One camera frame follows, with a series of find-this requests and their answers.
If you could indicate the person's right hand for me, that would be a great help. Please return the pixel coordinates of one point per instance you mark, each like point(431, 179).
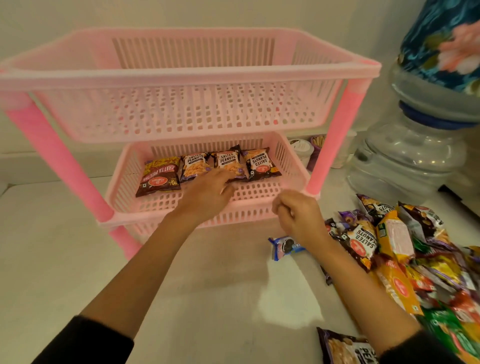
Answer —
point(300, 219)

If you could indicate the person's left hand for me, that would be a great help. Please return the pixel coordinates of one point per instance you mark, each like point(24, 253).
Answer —
point(206, 198)

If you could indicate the brown yellow-top snack packet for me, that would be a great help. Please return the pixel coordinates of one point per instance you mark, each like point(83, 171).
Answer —
point(157, 178)

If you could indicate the pink two-tier plastic rack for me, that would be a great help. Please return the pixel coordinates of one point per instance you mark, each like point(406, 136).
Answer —
point(187, 112)

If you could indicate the pile of assorted snack packets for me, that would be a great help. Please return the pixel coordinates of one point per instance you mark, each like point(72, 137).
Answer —
point(397, 240)

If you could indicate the person's right forearm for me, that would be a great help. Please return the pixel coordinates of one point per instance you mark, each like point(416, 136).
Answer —
point(360, 296)

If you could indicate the person's left forearm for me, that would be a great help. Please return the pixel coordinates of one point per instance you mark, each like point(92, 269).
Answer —
point(142, 273)

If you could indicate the purple toothpick cup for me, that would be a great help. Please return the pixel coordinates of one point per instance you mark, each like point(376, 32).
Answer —
point(314, 153)

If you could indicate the small white jar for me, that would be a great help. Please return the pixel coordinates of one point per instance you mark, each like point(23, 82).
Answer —
point(302, 150)

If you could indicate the bundle of wooden toothpicks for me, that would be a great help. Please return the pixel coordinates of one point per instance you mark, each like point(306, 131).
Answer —
point(318, 140)

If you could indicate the white salt shaker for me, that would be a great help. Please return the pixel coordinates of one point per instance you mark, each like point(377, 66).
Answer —
point(343, 150)

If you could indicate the clear water jug blue cap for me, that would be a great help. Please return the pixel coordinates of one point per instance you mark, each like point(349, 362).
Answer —
point(431, 101)

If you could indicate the black left sleeve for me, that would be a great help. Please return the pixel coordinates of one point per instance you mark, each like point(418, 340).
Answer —
point(86, 345)

